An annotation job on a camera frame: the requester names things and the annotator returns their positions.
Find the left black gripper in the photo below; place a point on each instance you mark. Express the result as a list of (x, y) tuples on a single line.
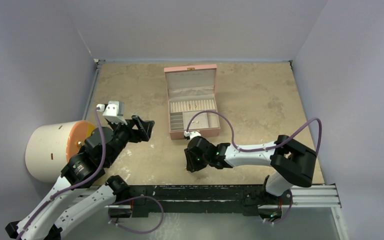
[(145, 125)]

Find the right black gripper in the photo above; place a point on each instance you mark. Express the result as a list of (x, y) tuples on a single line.
[(194, 159)]

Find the pink jewelry box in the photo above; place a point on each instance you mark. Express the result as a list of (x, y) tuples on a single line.
[(191, 89)]

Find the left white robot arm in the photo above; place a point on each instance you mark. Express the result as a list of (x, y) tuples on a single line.
[(54, 216)]

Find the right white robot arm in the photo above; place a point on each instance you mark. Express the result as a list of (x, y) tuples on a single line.
[(293, 162)]

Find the white cylinder orange lid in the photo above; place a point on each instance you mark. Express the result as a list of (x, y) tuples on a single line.
[(50, 147)]

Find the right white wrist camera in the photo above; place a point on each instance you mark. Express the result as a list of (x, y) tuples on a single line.
[(188, 135)]

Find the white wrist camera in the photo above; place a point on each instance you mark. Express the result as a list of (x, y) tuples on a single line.
[(113, 111), (188, 135)]

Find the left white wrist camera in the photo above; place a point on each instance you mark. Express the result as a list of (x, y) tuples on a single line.
[(113, 111)]

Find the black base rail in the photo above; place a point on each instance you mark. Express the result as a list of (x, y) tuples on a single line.
[(250, 200)]

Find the aluminium rail frame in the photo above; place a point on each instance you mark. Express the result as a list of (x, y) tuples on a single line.
[(316, 196)]

